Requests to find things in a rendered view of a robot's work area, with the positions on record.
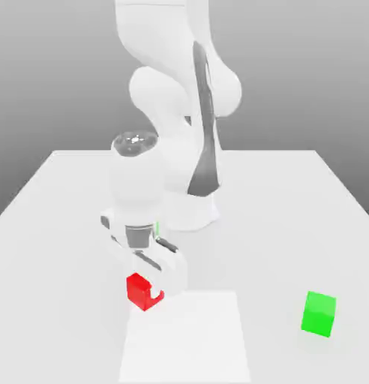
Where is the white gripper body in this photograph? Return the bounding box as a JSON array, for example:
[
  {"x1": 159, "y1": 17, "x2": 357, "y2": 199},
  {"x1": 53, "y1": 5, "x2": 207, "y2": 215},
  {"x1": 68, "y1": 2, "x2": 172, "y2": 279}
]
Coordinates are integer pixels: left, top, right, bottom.
[{"x1": 130, "y1": 241, "x2": 188, "y2": 290}]

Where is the small red cube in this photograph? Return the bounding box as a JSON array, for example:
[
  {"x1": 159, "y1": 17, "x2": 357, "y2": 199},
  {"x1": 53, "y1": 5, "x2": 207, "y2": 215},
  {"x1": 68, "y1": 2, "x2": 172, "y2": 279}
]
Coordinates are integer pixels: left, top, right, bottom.
[{"x1": 126, "y1": 271, "x2": 165, "y2": 312}]

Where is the small green cube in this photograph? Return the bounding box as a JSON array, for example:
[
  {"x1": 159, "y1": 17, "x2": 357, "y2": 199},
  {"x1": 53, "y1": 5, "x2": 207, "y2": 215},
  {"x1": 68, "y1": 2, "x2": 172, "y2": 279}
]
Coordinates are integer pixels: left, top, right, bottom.
[{"x1": 300, "y1": 290, "x2": 338, "y2": 339}]

